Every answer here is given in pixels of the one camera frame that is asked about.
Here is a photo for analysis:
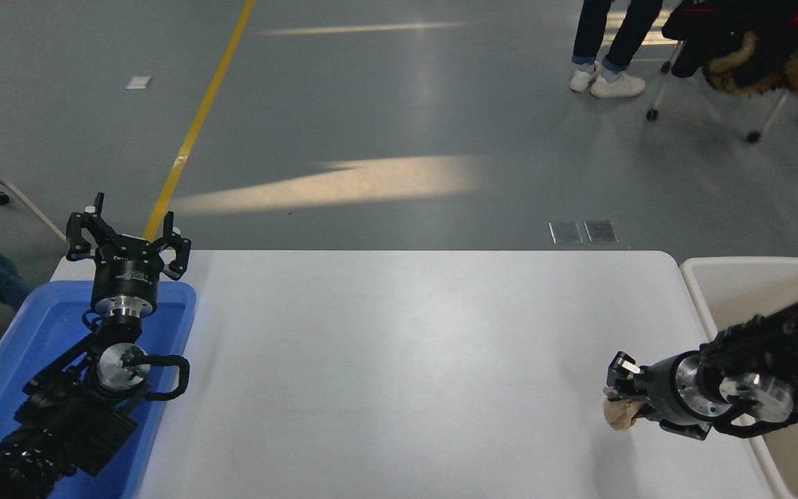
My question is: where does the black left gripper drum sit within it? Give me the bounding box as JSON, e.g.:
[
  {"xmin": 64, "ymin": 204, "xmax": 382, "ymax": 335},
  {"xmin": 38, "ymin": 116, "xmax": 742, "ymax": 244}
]
[{"xmin": 91, "ymin": 236, "xmax": 165, "ymax": 300}]

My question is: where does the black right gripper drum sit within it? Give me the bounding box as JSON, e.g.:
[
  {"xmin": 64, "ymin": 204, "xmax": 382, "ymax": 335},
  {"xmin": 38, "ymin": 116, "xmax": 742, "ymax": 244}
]
[{"xmin": 638, "ymin": 356, "xmax": 684, "ymax": 425}]

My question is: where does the blue plastic tray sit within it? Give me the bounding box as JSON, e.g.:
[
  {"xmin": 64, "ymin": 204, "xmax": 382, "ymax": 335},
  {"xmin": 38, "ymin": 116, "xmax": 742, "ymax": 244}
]
[{"xmin": 0, "ymin": 280, "xmax": 197, "ymax": 499}]

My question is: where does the large pale bin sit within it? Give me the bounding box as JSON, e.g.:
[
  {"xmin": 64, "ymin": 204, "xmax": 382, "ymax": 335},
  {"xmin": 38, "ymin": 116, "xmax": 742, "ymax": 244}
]
[{"xmin": 679, "ymin": 256, "xmax": 798, "ymax": 499}]

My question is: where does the silver floor plate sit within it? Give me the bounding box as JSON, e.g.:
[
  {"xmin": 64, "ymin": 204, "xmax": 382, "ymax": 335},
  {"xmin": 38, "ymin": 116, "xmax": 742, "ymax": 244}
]
[
  {"xmin": 583, "ymin": 220, "xmax": 619, "ymax": 245},
  {"xmin": 549, "ymin": 221, "xmax": 584, "ymax": 246}
]

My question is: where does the metal-legged wheeled chair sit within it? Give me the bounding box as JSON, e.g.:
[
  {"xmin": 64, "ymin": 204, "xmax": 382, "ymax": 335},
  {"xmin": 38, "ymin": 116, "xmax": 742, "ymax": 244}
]
[{"xmin": 646, "ymin": 39, "xmax": 790, "ymax": 144}]

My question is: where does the standing person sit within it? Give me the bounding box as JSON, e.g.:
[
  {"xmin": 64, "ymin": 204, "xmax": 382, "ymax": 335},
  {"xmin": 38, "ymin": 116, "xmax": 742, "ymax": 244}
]
[{"xmin": 569, "ymin": 0, "xmax": 665, "ymax": 100}]

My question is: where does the dark coat with fur trim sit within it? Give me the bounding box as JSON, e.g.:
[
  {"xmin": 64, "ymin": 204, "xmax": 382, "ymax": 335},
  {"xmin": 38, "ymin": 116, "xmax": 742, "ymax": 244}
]
[{"xmin": 661, "ymin": 0, "xmax": 798, "ymax": 97}]

